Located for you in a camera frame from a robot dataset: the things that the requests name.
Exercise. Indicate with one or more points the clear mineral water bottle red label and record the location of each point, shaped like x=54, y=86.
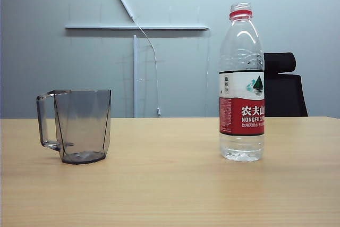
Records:
x=240, y=115

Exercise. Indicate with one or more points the transparent grey plastic mug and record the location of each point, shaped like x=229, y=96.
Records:
x=82, y=120

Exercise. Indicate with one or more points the horizontal white wall rail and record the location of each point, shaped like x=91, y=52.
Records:
x=106, y=27

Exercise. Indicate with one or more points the black office chair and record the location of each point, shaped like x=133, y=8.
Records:
x=285, y=94

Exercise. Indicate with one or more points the vertical white wall rail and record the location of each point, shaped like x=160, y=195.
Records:
x=135, y=78

